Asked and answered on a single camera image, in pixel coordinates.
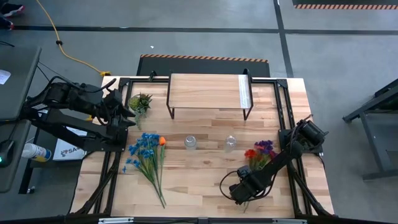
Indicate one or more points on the maroon artificial tulip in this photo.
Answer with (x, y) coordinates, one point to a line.
(273, 154)

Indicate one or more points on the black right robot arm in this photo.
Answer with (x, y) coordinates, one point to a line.
(280, 161)

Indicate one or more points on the diamond-cut glass vase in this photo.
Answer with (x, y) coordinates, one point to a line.
(230, 143)

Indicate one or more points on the dark grey desk top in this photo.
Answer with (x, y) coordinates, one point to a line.
(18, 93)
(12, 180)

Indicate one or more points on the white box with logo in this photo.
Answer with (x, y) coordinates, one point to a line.
(66, 152)

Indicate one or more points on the wooden shelf black metal legs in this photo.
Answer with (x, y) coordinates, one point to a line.
(205, 90)

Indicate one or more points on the potted artificial succulent plant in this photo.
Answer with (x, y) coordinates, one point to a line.
(140, 102)

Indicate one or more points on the black desk stand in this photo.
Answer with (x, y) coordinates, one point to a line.
(62, 127)

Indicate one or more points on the person's shoe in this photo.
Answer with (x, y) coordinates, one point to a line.
(6, 24)
(12, 9)

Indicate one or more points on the white bottle blue yellow label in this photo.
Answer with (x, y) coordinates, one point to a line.
(34, 152)

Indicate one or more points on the orange artificial tulip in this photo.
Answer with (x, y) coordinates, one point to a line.
(162, 141)

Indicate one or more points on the black computer mouse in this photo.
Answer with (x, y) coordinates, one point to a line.
(6, 152)

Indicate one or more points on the grey metal cart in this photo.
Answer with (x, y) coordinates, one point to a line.
(373, 146)

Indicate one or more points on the silver metal bracket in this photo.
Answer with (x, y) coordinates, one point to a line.
(289, 221)
(115, 220)

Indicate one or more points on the black floor mat striped edge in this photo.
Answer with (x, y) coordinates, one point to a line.
(342, 2)
(155, 67)

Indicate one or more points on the ribbed glass bottle vase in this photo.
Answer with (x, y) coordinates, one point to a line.
(190, 143)

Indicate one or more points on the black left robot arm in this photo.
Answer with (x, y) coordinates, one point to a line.
(77, 96)

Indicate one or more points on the black clamp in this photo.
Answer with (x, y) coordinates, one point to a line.
(152, 76)

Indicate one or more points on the purple artificial flower bunch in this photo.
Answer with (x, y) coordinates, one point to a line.
(264, 144)

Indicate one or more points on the red artificial flower bunch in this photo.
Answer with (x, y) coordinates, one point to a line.
(250, 153)

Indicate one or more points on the white paper sheet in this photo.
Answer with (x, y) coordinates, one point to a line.
(3, 76)

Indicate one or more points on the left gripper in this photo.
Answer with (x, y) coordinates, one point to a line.
(113, 99)

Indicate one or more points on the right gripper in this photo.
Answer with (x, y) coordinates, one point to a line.
(244, 189)

